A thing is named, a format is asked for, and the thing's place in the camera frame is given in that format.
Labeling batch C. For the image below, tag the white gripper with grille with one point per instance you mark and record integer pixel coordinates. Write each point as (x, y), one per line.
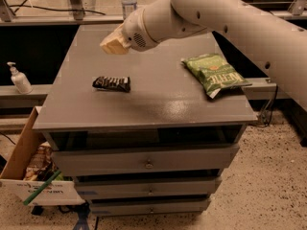
(133, 31)

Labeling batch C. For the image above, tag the black rxbar chocolate bar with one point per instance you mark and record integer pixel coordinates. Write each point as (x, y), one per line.
(112, 84)

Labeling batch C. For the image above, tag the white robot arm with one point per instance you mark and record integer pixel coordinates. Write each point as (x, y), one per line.
(276, 46)

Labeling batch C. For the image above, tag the clear plastic water bottle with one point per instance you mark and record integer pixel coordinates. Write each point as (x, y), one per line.
(128, 6)

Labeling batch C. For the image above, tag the grey drawer cabinet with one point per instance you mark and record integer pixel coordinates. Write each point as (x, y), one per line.
(160, 148)

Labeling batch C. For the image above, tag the green kettle chips bag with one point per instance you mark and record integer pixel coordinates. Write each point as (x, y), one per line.
(214, 73)

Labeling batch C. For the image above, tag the white pump soap bottle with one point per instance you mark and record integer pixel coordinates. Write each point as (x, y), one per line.
(20, 80)

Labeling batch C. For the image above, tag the green stick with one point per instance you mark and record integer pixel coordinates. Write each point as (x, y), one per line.
(41, 188)

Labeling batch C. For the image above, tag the cardboard box with items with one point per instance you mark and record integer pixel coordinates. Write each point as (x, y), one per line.
(30, 166)

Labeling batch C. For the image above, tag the blue clamp under cabinet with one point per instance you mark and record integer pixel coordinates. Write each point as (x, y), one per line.
(82, 212)

